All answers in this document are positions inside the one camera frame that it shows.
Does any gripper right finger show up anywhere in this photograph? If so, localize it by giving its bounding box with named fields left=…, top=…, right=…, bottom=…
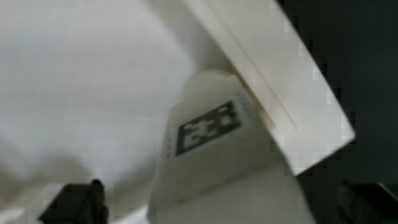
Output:
left=338, top=181, right=398, bottom=224

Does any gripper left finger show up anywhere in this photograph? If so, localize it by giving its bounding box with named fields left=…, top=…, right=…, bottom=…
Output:
left=38, top=179, right=109, bottom=224

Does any white table leg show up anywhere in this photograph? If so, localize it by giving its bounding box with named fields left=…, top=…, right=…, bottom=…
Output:
left=148, top=70, right=317, bottom=224

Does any white square tabletop panel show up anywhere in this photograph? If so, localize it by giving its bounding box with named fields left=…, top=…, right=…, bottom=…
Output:
left=0, top=0, right=356, bottom=224

